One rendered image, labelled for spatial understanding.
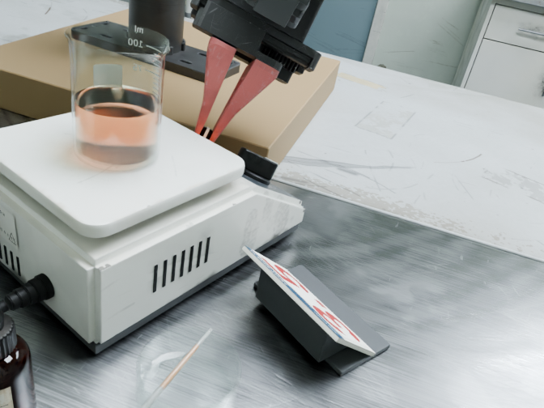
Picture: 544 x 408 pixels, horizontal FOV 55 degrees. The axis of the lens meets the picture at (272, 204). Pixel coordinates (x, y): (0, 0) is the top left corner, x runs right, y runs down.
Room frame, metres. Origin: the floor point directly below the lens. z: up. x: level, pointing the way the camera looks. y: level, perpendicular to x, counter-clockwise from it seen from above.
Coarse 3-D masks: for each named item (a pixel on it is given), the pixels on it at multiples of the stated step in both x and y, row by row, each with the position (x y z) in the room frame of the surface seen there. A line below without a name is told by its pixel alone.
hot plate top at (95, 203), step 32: (32, 128) 0.28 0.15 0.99; (64, 128) 0.29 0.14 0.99; (0, 160) 0.24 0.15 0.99; (32, 160) 0.25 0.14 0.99; (64, 160) 0.25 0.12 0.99; (160, 160) 0.28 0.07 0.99; (192, 160) 0.28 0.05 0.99; (224, 160) 0.29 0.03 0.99; (32, 192) 0.22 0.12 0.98; (64, 192) 0.22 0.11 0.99; (96, 192) 0.23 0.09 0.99; (128, 192) 0.23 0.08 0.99; (160, 192) 0.24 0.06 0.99; (192, 192) 0.25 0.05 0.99; (96, 224) 0.20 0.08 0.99; (128, 224) 0.21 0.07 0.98
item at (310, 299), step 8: (272, 264) 0.28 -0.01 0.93; (280, 272) 0.27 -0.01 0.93; (288, 272) 0.29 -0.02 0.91; (288, 280) 0.26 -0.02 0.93; (296, 280) 0.28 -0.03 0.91; (296, 288) 0.25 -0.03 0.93; (304, 288) 0.28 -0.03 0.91; (304, 296) 0.25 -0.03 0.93; (312, 296) 0.27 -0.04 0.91; (312, 304) 0.24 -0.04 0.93; (320, 304) 0.26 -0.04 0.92; (320, 312) 0.23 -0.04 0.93; (328, 312) 0.25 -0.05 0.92; (328, 320) 0.23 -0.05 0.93; (336, 320) 0.25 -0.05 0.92; (336, 328) 0.22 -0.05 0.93; (344, 328) 0.24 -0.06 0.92; (344, 336) 0.22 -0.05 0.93; (352, 336) 0.23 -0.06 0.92; (360, 344) 0.23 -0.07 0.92
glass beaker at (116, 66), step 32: (64, 32) 0.26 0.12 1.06; (96, 32) 0.29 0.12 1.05; (128, 32) 0.30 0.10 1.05; (160, 32) 0.29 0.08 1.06; (96, 64) 0.25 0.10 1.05; (128, 64) 0.25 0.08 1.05; (160, 64) 0.27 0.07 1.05; (96, 96) 0.25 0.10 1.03; (128, 96) 0.25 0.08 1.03; (160, 96) 0.27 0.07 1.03; (96, 128) 0.25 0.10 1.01; (128, 128) 0.25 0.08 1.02; (160, 128) 0.28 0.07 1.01; (96, 160) 0.25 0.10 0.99; (128, 160) 0.25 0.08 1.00
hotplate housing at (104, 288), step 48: (0, 192) 0.24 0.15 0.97; (240, 192) 0.29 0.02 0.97; (0, 240) 0.24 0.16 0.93; (48, 240) 0.21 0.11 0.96; (96, 240) 0.21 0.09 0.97; (144, 240) 0.22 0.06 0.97; (192, 240) 0.25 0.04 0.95; (240, 240) 0.29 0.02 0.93; (48, 288) 0.21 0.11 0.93; (96, 288) 0.20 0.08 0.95; (144, 288) 0.22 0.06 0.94; (192, 288) 0.26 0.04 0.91; (96, 336) 0.20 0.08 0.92
